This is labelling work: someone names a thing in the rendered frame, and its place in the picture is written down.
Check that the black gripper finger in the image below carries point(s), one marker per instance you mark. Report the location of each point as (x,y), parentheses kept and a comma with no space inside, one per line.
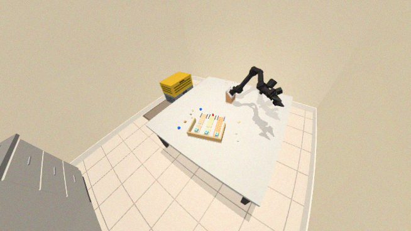
(275,96)
(279,104)

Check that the tan wooden tray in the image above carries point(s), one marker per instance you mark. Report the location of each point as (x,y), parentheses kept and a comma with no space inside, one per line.
(206,129)

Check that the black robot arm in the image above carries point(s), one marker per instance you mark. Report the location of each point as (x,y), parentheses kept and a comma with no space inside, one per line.
(261,85)

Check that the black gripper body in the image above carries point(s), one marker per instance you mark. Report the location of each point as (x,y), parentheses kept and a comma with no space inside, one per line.
(268,93)

